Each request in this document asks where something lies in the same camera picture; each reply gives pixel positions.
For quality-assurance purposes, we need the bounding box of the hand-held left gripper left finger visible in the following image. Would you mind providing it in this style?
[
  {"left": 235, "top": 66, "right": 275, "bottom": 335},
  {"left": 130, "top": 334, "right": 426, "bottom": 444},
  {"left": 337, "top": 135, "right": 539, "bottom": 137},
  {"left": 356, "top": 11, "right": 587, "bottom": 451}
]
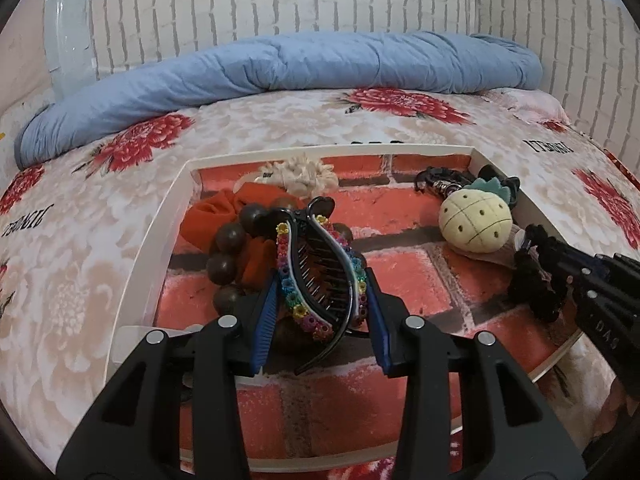
[{"left": 57, "top": 275, "right": 281, "bottom": 480}]

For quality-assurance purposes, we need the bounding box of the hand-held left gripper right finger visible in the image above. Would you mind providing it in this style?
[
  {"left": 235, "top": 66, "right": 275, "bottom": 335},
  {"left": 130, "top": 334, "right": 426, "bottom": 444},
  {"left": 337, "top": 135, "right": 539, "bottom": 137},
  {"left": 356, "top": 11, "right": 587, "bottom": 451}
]
[{"left": 364, "top": 267, "right": 586, "bottom": 480}]

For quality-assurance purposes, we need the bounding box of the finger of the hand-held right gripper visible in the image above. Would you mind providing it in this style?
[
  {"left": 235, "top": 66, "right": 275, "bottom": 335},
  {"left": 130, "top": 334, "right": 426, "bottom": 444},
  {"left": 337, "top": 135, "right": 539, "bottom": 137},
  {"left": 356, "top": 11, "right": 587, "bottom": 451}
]
[{"left": 520, "top": 234, "right": 606, "bottom": 306}]

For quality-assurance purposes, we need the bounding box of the rainbow flower hair clip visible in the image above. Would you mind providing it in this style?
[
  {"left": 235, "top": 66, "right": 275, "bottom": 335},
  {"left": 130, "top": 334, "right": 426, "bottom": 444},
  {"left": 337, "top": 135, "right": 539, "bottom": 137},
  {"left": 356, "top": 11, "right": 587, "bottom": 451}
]
[{"left": 275, "top": 196, "right": 368, "bottom": 376}]

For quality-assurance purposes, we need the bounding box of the black scrunchie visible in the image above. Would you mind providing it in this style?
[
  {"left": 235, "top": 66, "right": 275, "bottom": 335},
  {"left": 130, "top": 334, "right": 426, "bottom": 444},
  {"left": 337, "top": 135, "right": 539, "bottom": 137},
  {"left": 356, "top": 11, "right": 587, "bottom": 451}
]
[{"left": 507, "top": 225, "right": 568, "bottom": 323}]

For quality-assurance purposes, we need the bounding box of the white tray with brick lining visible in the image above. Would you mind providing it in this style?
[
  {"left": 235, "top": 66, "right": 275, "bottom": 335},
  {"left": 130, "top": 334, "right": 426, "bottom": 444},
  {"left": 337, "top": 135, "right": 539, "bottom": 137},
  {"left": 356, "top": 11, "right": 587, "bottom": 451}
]
[{"left": 105, "top": 142, "right": 583, "bottom": 478}]

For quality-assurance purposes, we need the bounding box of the wooden bead bracelet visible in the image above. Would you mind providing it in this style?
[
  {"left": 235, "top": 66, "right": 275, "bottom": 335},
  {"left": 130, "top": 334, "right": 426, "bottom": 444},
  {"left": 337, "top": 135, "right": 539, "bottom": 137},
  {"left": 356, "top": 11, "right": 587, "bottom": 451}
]
[{"left": 206, "top": 196, "right": 356, "bottom": 318}]

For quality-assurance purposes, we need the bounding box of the pineapple plush charm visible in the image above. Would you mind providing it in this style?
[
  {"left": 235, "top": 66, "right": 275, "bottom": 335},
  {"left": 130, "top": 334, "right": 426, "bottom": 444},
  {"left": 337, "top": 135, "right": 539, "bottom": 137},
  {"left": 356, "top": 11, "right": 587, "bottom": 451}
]
[{"left": 439, "top": 164, "right": 521, "bottom": 253}]

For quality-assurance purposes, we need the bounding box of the orange scrunchie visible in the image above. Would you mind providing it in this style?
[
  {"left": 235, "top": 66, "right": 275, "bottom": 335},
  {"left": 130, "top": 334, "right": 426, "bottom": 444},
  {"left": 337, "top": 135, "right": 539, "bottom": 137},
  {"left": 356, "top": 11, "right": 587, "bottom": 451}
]
[{"left": 179, "top": 182, "right": 301, "bottom": 291}]

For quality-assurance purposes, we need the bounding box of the pink pillow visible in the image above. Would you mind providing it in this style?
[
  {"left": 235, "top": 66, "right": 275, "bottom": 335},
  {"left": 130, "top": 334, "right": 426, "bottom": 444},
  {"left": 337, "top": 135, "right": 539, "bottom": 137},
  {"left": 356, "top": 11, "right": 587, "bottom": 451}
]
[{"left": 487, "top": 87, "right": 571, "bottom": 123}]

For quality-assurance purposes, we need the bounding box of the floral bed blanket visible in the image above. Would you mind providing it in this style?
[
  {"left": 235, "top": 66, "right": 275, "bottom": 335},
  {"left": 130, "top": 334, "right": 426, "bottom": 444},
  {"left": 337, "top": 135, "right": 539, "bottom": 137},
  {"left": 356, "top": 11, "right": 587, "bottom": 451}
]
[{"left": 0, "top": 85, "right": 640, "bottom": 480}]

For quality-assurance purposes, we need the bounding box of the blue duvet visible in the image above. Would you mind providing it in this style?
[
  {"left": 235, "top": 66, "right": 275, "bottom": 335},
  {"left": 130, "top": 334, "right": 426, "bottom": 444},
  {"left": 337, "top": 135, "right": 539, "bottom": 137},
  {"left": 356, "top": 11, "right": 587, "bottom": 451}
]
[{"left": 15, "top": 30, "right": 543, "bottom": 170}]

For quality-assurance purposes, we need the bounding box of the clear plastic container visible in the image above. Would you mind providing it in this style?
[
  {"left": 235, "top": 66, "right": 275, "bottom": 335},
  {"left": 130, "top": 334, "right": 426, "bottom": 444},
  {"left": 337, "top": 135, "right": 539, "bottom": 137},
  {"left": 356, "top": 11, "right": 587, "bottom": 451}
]
[{"left": 42, "top": 0, "right": 101, "bottom": 98}]

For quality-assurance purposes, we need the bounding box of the dark braided keychain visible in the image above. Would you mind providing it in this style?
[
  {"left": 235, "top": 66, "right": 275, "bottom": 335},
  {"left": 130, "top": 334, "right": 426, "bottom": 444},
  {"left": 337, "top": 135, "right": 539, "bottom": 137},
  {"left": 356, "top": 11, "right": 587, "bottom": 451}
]
[{"left": 414, "top": 167, "right": 476, "bottom": 196}]

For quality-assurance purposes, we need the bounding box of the beige flower hair tie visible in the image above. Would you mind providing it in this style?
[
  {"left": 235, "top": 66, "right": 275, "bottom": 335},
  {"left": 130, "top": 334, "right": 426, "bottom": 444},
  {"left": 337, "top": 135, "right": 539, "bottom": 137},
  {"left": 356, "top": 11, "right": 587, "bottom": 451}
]
[{"left": 240, "top": 156, "right": 340, "bottom": 198}]

